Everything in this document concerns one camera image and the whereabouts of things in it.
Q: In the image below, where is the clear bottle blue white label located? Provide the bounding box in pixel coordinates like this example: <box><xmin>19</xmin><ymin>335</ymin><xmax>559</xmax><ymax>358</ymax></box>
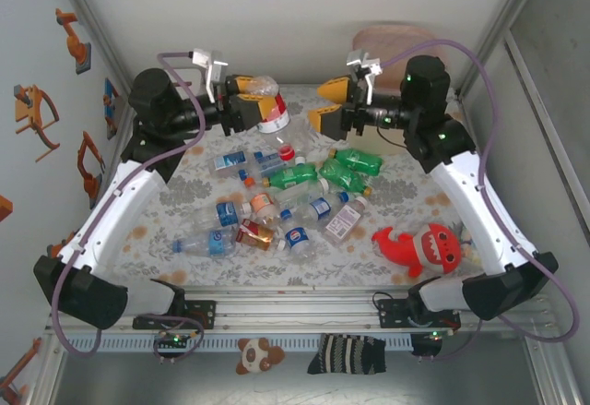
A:
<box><xmin>252</xmin><ymin>149</ymin><xmax>289</xmax><ymax>169</ymax></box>
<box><xmin>237</xmin><ymin>163</ymin><xmax>277</xmax><ymax>183</ymax></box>

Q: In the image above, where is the red shark plush toy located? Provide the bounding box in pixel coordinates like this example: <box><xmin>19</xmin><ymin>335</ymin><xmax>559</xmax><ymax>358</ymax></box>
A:
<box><xmin>371</xmin><ymin>222</ymin><xmax>462</xmax><ymax>279</ymax></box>

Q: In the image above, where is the large clear bottle blue label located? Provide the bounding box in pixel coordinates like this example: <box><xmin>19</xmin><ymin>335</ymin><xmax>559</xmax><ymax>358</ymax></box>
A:
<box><xmin>172</xmin><ymin>228</ymin><xmax>239</xmax><ymax>258</ymax></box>

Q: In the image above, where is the black white striped sock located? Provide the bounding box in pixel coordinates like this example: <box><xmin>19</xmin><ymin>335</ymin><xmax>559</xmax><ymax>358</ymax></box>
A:
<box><xmin>307</xmin><ymin>333</ymin><xmax>387</xmax><ymax>375</ymax></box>

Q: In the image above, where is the tea bottle red yellow label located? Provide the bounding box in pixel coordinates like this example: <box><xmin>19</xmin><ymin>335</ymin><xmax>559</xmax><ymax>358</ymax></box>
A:
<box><xmin>234</xmin><ymin>219</ymin><xmax>288</xmax><ymax>253</ymax></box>

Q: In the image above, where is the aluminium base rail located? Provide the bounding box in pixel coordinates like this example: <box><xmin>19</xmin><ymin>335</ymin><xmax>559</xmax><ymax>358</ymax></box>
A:
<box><xmin>44</xmin><ymin>286</ymin><xmax>557</xmax><ymax>334</ymax></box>

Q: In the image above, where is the white slotted cable tray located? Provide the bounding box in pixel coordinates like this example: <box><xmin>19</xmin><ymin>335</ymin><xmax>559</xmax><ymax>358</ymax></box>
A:
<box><xmin>64</xmin><ymin>334</ymin><xmax>414</xmax><ymax>353</ymax></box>

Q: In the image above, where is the green bottle yellow cap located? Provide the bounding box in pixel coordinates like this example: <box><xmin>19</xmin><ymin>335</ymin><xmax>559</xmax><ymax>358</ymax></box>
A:
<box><xmin>318</xmin><ymin>158</ymin><xmax>373</xmax><ymax>196</ymax></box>
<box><xmin>327</xmin><ymin>147</ymin><xmax>384</xmax><ymax>176</ymax></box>

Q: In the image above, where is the beige bin with pink liner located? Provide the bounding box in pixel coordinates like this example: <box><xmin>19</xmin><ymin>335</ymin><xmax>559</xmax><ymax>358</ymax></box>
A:
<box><xmin>343</xmin><ymin>23</ymin><xmax>439</xmax><ymax>157</ymax></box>

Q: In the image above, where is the green circuit board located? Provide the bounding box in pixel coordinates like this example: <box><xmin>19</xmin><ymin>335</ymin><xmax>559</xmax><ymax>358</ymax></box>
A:
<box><xmin>154</xmin><ymin>332</ymin><xmax>193</xmax><ymax>351</ymax></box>
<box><xmin>411</xmin><ymin>330</ymin><xmax>444</xmax><ymax>356</ymax></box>

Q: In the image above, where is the clear bottle dark blue label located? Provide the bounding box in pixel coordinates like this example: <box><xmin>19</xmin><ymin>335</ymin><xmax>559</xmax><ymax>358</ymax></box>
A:
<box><xmin>191</xmin><ymin>200</ymin><xmax>254</xmax><ymax>232</ymax></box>

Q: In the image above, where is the clear bottle red label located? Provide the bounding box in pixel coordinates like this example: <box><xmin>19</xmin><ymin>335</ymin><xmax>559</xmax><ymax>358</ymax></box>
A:
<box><xmin>248</xmin><ymin>74</ymin><xmax>297</xmax><ymax>161</ymax></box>

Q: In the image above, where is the orange claw wall sticker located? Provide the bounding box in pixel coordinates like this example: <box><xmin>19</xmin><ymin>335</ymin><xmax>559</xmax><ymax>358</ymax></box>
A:
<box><xmin>12</xmin><ymin>84</ymin><xmax>62</xmax><ymax>163</ymax></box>

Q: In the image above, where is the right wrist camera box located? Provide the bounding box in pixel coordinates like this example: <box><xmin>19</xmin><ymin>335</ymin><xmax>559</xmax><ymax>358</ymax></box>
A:
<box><xmin>346</xmin><ymin>48</ymin><xmax>384</xmax><ymax>104</ymax></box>

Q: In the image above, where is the clear bottle orange label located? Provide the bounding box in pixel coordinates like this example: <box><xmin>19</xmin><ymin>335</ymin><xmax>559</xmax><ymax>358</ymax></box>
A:
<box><xmin>243</xmin><ymin>177</ymin><xmax>282</xmax><ymax>221</ymax></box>

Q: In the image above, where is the blue orange wall sticker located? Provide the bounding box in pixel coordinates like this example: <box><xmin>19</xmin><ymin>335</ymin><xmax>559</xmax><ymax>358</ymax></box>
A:
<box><xmin>101</xmin><ymin>77</ymin><xmax>122</xmax><ymax>141</ymax></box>

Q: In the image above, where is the clear unlabelled bottle white cap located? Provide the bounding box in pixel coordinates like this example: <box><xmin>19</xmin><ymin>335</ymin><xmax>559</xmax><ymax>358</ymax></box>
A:
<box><xmin>288</xmin><ymin>116</ymin><xmax>320</xmax><ymax>167</ymax></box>

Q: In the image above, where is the clear crushed bottle white cap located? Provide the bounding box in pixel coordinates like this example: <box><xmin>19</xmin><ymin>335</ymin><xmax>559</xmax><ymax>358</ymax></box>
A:
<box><xmin>274</xmin><ymin>177</ymin><xmax>331</xmax><ymax>210</ymax></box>

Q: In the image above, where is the small clear bottle blue label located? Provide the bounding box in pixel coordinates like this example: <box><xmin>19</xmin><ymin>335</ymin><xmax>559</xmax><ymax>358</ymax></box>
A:
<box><xmin>294</xmin><ymin>190</ymin><xmax>351</xmax><ymax>224</ymax></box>

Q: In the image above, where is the clear bottle pepsi label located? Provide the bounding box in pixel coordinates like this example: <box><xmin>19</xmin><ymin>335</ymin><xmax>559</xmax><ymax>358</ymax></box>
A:
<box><xmin>279</xmin><ymin>208</ymin><xmax>319</xmax><ymax>262</ymax></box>

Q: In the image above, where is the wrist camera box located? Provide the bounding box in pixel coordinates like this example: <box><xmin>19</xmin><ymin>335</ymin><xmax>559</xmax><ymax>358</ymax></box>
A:
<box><xmin>192</xmin><ymin>47</ymin><xmax>230</xmax><ymax>104</ymax></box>
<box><xmin>346</xmin><ymin>48</ymin><xmax>384</xmax><ymax>104</ymax></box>

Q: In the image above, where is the clear bottle light blue label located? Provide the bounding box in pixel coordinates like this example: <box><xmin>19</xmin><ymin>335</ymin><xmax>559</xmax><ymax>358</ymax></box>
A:
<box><xmin>209</xmin><ymin>149</ymin><xmax>250</xmax><ymax>175</ymax></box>

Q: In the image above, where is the brown white panda plush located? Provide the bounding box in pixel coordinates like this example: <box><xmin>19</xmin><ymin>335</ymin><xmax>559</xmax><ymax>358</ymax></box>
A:
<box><xmin>235</xmin><ymin>337</ymin><xmax>286</xmax><ymax>375</ymax></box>

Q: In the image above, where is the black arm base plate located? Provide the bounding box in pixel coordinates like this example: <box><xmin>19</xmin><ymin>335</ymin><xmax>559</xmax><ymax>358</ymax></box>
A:
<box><xmin>133</xmin><ymin>300</ymin><xmax>218</xmax><ymax>331</ymax></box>
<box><xmin>377</xmin><ymin>298</ymin><xmax>462</xmax><ymax>331</ymax></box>

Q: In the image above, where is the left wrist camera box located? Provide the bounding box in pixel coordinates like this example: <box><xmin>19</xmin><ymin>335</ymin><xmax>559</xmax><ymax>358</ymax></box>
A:
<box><xmin>192</xmin><ymin>47</ymin><xmax>230</xmax><ymax>104</ymax></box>

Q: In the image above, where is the floral table mat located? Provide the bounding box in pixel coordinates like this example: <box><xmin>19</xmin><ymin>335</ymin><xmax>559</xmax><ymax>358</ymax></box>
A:
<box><xmin>99</xmin><ymin>84</ymin><xmax>525</xmax><ymax>289</ymax></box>

